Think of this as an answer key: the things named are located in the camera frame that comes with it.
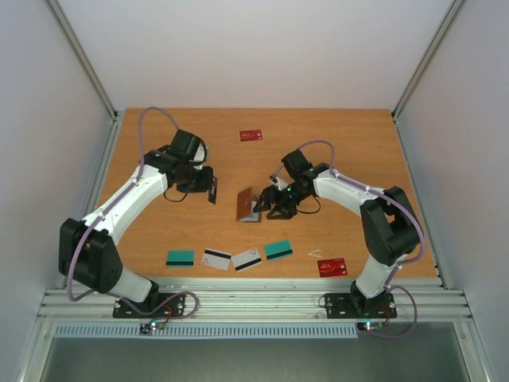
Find grey slotted cable duct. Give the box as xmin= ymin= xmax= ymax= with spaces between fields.
xmin=53 ymin=322 xmax=358 ymax=340

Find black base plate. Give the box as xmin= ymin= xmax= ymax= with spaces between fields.
xmin=112 ymin=292 xmax=186 ymax=319
xmin=322 ymin=292 xmax=398 ymax=320

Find small circuit board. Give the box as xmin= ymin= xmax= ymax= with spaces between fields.
xmin=357 ymin=321 xmax=386 ymax=332
xmin=138 ymin=322 xmax=165 ymax=335

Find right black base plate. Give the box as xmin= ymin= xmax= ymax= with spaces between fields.
xmin=322 ymin=292 xmax=398 ymax=320

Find red VIP card near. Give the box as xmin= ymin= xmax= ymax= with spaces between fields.
xmin=317 ymin=258 xmax=348 ymax=278

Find white card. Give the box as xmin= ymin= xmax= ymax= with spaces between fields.
xmin=231 ymin=248 xmax=262 ymax=272
xmin=201 ymin=248 xmax=231 ymax=271

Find teal card right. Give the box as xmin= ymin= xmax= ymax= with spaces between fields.
xmin=264 ymin=240 xmax=293 ymax=261

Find aluminium corner post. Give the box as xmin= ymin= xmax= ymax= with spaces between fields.
xmin=390 ymin=0 xmax=468 ymax=119
xmin=44 ymin=0 xmax=119 ymax=119

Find red card far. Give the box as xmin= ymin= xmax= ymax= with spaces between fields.
xmin=239 ymin=130 xmax=262 ymax=142

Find teal card left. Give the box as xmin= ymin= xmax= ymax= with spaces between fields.
xmin=165 ymin=250 xmax=195 ymax=267

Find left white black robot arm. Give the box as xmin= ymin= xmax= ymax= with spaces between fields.
xmin=58 ymin=130 xmax=214 ymax=317

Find right aluminium corner post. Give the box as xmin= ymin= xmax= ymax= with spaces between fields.
xmin=390 ymin=0 xmax=468 ymax=119

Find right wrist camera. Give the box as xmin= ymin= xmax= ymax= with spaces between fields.
xmin=270 ymin=175 xmax=288 ymax=191

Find brown leather card holder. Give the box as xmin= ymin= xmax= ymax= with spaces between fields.
xmin=236 ymin=187 xmax=261 ymax=223

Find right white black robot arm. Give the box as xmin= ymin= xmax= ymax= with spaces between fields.
xmin=253 ymin=150 xmax=424 ymax=318

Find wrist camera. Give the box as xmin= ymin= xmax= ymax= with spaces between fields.
xmin=270 ymin=175 xmax=288 ymax=191
xmin=192 ymin=143 xmax=208 ymax=166

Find left aluminium corner post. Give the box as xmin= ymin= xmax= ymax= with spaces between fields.
xmin=44 ymin=0 xmax=119 ymax=119

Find teal card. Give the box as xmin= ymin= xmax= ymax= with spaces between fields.
xmin=264 ymin=240 xmax=293 ymax=261
xmin=165 ymin=250 xmax=195 ymax=267

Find right small circuit board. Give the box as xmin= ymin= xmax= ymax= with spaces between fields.
xmin=357 ymin=321 xmax=386 ymax=332

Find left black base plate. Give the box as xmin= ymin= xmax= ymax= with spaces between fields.
xmin=112 ymin=292 xmax=186 ymax=319

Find left small circuit board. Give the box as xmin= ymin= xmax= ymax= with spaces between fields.
xmin=138 ymin=322 xmax=165 ymax=335

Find black VIP card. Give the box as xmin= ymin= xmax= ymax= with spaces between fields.
xmin=207 ymin=177 xmax=221 ymax=205

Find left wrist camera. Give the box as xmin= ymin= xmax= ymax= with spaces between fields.
xmin=192 ymin=143 xmax=208 ymax=166

